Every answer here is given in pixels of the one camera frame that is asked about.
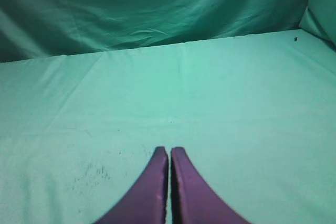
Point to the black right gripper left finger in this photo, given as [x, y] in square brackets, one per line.
[145, 201]

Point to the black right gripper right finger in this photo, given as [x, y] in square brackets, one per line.
[192, 199]

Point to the green table cloth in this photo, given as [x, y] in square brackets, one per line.
[255, 113]

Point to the green backdrop cloth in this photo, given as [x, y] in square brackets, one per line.
[44, 28]

